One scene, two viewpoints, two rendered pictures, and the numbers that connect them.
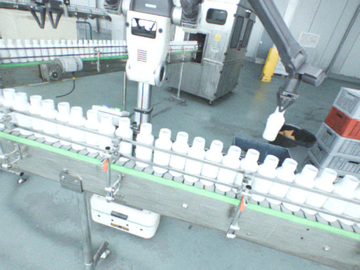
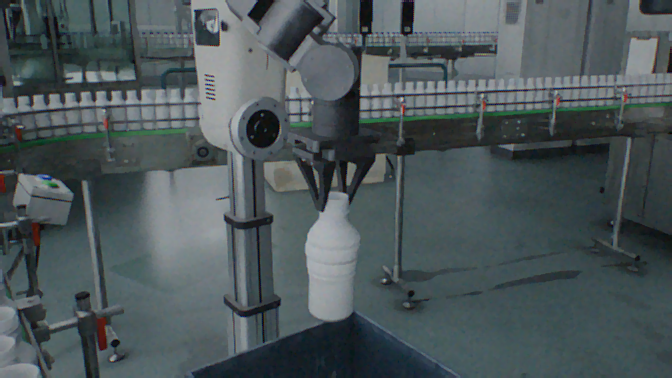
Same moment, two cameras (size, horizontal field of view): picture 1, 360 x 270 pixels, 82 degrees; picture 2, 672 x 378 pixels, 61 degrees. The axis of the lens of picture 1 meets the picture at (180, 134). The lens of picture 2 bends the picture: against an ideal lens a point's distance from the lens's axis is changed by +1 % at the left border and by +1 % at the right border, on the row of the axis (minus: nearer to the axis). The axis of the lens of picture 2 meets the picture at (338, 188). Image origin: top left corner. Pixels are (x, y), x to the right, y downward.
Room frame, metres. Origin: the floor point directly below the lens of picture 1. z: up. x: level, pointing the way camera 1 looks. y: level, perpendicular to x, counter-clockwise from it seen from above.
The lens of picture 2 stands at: (0.45, -0.92, 1.42)
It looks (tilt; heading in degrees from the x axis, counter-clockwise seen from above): 16 degrees down; 45
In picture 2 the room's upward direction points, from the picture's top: straight up
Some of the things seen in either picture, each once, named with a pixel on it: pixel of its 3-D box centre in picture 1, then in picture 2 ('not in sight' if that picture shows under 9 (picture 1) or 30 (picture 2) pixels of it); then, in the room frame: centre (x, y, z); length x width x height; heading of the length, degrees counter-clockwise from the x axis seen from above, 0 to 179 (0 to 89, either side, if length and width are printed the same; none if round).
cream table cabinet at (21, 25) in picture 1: (43, 47); (322, 120); (4.14, 2.94, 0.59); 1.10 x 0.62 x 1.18; 153
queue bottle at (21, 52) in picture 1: (21, 50); (162, 109); (1.67, 1.38, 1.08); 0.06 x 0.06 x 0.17
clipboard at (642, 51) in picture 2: (179, 34); (639, 60); (4.61, 0.37, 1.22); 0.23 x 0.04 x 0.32; 63
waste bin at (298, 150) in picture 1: (282, 156); not in sight; (2.05, -1.19, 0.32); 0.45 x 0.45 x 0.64
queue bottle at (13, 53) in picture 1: (12, 51); (148, 109); (1.62, 1.41, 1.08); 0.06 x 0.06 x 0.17
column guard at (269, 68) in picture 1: (270, 65); not in sight; (7.88, -2.72, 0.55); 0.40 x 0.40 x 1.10; 81
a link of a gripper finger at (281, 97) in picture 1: (283, 102); (329, 174); (0.92, -0.43, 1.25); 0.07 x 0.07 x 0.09; 81
